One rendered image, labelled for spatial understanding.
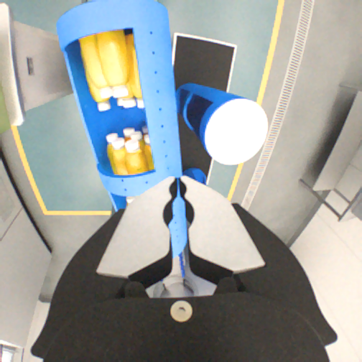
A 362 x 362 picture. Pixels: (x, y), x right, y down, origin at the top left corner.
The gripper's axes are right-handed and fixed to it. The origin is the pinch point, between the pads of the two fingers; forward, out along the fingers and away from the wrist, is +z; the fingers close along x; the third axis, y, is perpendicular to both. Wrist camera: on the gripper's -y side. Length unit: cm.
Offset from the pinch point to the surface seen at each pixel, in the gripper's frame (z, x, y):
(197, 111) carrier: 142, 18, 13
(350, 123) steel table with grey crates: 160, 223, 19
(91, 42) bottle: 34.7, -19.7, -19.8
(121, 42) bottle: 32.8, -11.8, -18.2
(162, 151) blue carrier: 32.1, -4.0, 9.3
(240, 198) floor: 181, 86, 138
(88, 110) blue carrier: 43, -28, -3
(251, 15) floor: 158, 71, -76
